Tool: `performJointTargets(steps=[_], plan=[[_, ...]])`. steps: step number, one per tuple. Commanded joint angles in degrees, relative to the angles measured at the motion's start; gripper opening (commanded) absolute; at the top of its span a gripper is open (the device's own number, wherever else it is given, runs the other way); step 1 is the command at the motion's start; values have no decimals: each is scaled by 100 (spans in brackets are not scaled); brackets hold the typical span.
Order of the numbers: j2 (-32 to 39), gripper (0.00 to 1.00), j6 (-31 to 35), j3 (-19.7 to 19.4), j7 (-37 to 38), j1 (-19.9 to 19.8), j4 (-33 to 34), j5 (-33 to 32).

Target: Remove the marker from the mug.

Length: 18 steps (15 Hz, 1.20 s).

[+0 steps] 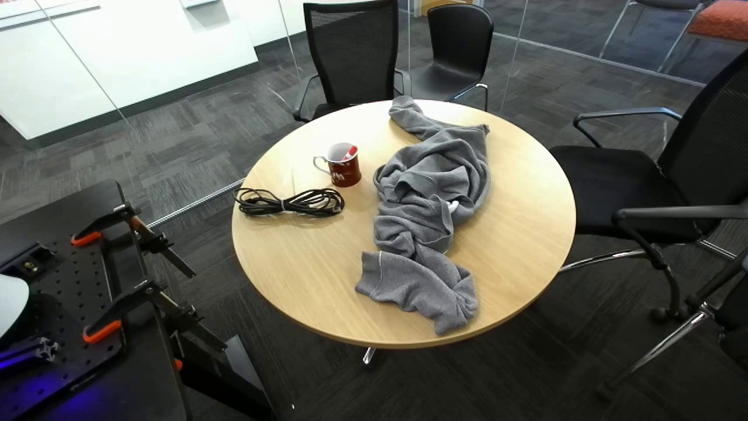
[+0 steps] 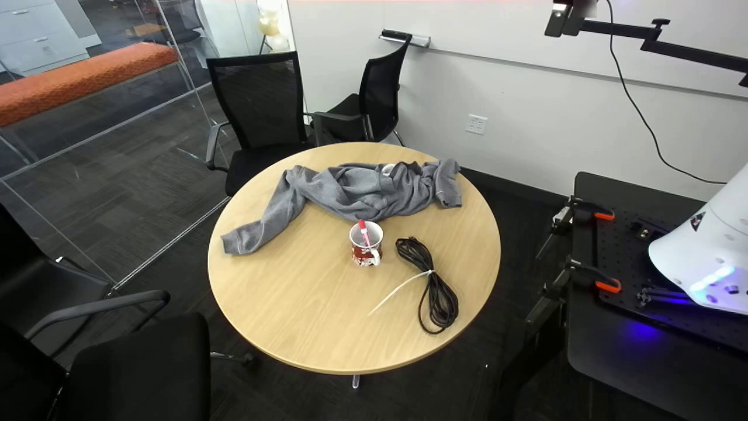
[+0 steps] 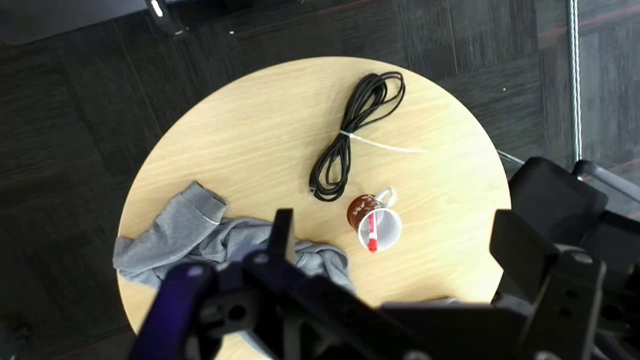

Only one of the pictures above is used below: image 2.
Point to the red and white marker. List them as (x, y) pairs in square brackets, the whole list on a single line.
[(362, 231)]

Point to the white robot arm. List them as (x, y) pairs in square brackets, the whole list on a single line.
[(701, 249)]

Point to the white mug with red print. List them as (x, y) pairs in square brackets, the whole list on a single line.
[(376, 240)]

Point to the grey hoodie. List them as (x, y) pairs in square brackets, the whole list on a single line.
[(364, 189)]

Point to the white plastic zip tie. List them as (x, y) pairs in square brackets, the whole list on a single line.
[(400, 290)]

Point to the black mesh office chair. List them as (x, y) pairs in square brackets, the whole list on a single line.
[(141, 375), (381, 85), (30, 288), (260, 102)]

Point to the metal table leg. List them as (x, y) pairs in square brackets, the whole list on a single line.
[(355, 381)]

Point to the white whiteboard eraser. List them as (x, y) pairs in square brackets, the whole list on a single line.
[(409, 38)]

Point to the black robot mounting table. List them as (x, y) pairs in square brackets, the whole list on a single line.
[(623, 359)]

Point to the orange bench cushion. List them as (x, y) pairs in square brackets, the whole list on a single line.
[(77, 77)]

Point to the white wall outlet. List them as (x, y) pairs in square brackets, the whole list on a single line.
[(477, 124)]

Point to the black mounted camera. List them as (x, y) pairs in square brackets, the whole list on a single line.
[(567, 15)]

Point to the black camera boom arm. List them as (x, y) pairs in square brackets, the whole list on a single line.
[(685, 48)]

